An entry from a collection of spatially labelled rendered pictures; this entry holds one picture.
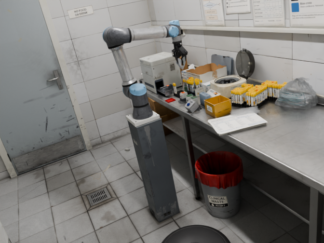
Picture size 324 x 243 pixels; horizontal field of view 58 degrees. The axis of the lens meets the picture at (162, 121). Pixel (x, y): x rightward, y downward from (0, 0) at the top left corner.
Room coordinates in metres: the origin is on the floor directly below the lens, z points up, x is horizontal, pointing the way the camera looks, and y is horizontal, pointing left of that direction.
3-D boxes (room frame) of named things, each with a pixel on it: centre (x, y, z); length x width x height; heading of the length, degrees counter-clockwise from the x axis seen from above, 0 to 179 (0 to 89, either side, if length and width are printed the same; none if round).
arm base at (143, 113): (2.00, 0.13, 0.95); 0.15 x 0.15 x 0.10
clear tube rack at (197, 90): (2.36, -0.32, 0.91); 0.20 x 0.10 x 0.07; 22
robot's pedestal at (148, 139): (2.00, 0.13, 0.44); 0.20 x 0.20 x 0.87; 22
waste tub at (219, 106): (1.84, -0.39, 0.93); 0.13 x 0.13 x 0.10; 18
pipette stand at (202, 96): (2.01, -0.34, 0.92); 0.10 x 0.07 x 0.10; 16
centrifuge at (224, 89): (2.16, -0.54, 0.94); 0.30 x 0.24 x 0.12; 103
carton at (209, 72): (2.52, -0.47, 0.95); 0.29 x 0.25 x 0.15; 112
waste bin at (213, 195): (1.92, -0.37, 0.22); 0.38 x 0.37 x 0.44; 22
